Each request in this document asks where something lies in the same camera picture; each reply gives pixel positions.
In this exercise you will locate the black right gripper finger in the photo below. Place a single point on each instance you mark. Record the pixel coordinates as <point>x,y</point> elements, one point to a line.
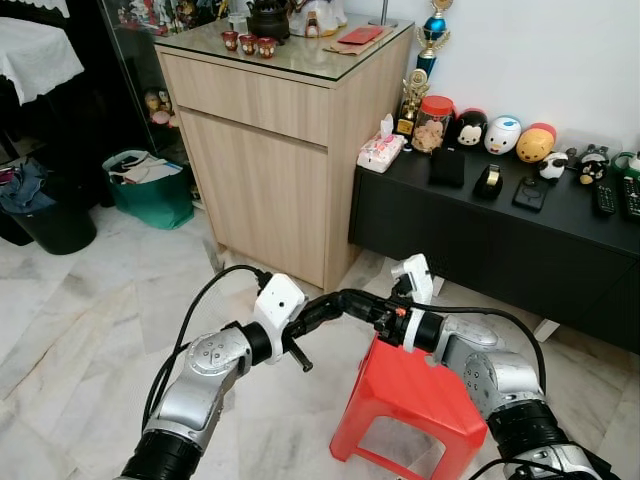
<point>370,299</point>
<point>378,316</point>

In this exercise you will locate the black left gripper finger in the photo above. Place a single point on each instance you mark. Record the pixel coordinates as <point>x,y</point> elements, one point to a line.
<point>298,355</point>
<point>335,302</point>

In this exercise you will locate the red plastic stool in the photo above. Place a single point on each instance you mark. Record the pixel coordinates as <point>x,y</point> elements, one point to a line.
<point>410,400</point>

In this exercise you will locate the black TV console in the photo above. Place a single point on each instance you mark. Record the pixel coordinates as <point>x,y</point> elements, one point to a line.
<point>480,250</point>

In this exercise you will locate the light wooden cabinet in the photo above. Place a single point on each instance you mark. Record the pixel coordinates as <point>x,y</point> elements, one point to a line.
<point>270,180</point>

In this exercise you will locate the pink tissue pack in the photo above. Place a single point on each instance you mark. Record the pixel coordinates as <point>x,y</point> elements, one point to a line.
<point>380,152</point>

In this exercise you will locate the black wallet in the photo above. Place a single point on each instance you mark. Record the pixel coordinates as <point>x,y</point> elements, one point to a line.
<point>447,168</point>

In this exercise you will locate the black tape dispenser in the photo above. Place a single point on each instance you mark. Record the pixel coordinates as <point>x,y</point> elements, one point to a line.
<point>487,183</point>

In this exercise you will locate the clear jar with red lid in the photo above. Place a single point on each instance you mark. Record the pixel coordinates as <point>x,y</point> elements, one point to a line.
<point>433,128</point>

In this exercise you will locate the green storage bag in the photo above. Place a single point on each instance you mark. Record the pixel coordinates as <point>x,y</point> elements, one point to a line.
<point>155,205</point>

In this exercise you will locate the black mouse plush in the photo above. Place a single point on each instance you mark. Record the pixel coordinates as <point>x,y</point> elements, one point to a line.
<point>470,130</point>

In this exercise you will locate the small gold trophy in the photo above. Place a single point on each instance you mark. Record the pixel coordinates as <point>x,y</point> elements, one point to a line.
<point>413,105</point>

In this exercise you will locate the yellow bear plush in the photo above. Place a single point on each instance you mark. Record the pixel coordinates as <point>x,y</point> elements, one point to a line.
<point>536,144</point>

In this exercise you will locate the black remote control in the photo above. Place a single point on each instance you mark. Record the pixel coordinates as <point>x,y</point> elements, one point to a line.
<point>631,197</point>
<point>605,197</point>

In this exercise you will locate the black and white figurine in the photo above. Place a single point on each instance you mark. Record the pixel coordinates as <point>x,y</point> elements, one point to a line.
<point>594,166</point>

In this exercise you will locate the pink and yellow plush toy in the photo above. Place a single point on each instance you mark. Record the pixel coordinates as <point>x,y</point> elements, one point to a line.
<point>160,105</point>

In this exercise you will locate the black bucket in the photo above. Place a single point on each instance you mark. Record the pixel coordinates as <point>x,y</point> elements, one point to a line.
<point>60,230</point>

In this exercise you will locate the small red cup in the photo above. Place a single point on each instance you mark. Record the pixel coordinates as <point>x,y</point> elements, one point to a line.
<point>229,41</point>
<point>267,48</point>
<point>247,45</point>

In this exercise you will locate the red envelope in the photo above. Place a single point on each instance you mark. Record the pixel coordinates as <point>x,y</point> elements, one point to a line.
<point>361,36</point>

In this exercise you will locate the metal lamp stand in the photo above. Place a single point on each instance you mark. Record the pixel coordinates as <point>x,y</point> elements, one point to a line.
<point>381,21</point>

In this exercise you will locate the green and white holder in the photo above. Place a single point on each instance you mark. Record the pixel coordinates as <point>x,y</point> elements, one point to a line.
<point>628,165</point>

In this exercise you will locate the white and red figurine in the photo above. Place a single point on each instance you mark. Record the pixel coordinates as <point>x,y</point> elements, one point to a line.
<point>320,18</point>

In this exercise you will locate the blue and gold trophy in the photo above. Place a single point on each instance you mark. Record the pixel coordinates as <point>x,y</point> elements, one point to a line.
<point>435,22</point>

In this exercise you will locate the black teapot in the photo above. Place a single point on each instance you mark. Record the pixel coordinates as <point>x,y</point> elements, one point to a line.
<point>268,22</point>

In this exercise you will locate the blue denim cloth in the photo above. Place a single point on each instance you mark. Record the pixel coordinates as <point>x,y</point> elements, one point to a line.
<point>25,190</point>

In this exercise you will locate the dark glass display cabinet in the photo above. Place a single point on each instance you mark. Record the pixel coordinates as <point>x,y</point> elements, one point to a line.
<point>130,60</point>

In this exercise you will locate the white tablecloth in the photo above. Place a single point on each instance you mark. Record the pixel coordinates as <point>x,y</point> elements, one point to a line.
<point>35,60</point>

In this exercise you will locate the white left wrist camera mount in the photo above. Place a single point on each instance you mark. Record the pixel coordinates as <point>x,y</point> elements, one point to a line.
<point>277,300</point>

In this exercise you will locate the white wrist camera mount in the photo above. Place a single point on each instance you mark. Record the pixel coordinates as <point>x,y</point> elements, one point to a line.
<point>277,300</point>
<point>415,280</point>

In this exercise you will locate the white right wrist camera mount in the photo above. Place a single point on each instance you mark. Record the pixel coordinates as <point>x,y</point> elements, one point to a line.
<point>415,280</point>

